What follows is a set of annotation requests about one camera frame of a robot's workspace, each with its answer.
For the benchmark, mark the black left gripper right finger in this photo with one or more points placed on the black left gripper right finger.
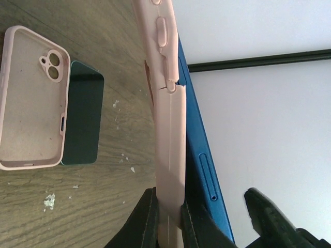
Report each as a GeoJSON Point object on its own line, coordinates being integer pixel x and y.
{"type": "Point", "coordinates": [199, 229]}

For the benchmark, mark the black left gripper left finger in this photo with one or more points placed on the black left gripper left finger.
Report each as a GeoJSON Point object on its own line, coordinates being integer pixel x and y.
{"type": "Point", "coordinates": [141, 228]}

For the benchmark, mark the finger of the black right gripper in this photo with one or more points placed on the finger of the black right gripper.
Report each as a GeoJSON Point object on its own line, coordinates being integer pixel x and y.
{"type": "Point", "coordinates": [274, 228]}

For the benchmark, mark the blue smartphone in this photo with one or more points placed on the blue smartphone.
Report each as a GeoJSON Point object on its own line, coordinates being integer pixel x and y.
{"type": "Point", "coordinates": [202, 183]}

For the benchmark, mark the black screen smartphone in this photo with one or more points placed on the black screen smartphone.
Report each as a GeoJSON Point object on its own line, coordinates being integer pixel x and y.
{"type": "Point", "coordinates": [85, 99]}

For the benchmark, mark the plain pink phone case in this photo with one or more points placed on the plain pink phone case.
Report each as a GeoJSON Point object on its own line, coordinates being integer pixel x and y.
{"type": "Point", "coordinates": [35, 75]}

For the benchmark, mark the pink ring-stand phone case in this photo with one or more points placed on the pink ring-stand phone case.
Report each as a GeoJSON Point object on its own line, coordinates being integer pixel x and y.
{"type": "Point", "coordinates": [157, 27]}

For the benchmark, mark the black enclosure frame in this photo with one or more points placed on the black enclosure frame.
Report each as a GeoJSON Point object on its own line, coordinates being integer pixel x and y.
{"type": "Point", "coordinates": [289, 58]}

